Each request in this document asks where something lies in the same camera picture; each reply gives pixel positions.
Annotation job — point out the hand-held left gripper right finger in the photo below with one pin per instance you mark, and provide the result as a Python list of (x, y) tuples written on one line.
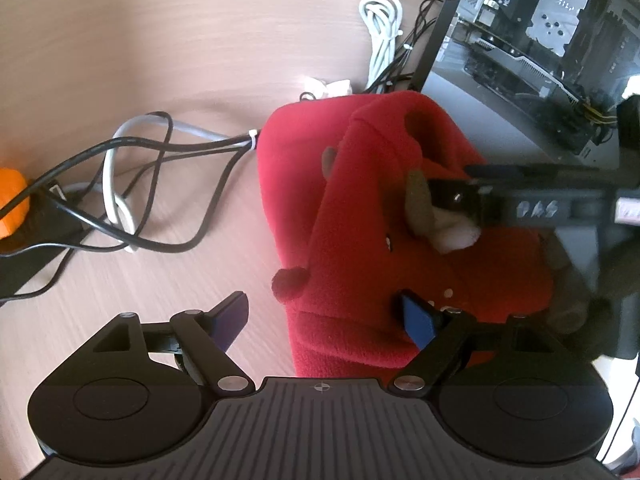
[(417, 322)]

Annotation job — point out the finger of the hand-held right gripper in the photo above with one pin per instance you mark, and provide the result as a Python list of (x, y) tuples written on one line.
[(460, 200), (500, 171)]

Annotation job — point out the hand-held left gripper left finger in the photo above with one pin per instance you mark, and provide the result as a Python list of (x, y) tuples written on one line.
[(232, 317)]

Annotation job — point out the red fleece hoodie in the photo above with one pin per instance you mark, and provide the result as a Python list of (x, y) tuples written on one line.
[(350, 240)]

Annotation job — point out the person's right hand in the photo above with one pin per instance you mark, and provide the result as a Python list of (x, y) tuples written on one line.
[(567, 280)]

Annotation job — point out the glass-sided computer case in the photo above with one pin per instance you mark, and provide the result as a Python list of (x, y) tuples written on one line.
[(525, 35)]

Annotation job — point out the white plug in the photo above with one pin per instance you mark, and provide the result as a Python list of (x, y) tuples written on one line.
[(330, 89)]

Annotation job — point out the black monitor stand base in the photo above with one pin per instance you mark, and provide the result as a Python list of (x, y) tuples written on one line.
[(30, 260)]

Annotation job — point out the orange plastic object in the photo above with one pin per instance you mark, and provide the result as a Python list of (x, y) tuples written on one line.
[(10, 195)]

